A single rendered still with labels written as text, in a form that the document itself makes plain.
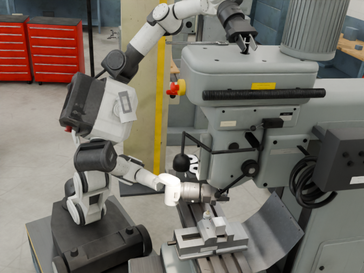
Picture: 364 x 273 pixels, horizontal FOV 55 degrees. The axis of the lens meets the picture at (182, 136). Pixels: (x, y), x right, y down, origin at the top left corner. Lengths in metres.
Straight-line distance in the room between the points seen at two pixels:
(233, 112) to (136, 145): 2.22
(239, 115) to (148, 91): 1.95
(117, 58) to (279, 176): 0.84
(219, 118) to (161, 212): 2.19
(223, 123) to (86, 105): 0.57
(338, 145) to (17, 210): 2.93
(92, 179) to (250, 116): 1.03
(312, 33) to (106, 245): 1.64
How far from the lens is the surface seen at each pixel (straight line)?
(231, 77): 1.19
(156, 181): 1.61
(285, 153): 1.45
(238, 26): 1.33
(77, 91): 1.48
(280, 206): 1.90
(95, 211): 2.25
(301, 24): 1.34
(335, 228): 1.79
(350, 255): 1.96
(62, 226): 2.46
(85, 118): 1.47
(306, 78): 1.32
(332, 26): 1.35
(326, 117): 1.48
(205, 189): 1.60
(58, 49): 5.91
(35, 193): 3.71
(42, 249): 2.58
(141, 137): 3.36
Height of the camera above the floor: 2.23
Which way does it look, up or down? 29 degrees down
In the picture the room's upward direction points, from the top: 5 degrees clockwise
